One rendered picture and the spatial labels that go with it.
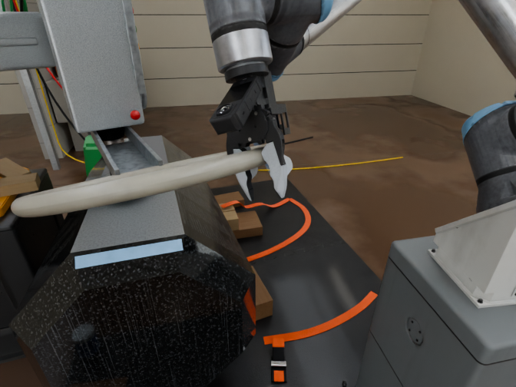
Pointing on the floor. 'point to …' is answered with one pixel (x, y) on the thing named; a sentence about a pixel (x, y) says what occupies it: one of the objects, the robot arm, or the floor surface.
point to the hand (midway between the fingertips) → (262, 193)
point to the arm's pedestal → (434, 329)
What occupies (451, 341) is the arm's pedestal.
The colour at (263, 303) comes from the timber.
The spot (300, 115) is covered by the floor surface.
